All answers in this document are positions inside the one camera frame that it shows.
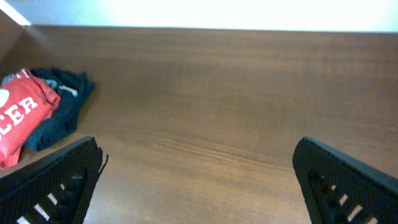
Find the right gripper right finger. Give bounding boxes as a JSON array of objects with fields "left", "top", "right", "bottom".
[{"left": 292, "top": 137, "right": 397, "bottom": 223}]

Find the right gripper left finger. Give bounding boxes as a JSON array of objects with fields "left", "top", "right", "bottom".
[{"left": 1, "top": 136, "right": 103, "bottom": 223}]

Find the orange FRAM t-shirt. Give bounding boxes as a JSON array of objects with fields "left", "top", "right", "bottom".
[{"left": 1, "top": 68, "right": 60, "bottom": 169}]

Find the navy folded garment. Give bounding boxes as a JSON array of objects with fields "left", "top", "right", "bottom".
[{"left": 23, "top": 68, "right": 95, "bottom": 151}]

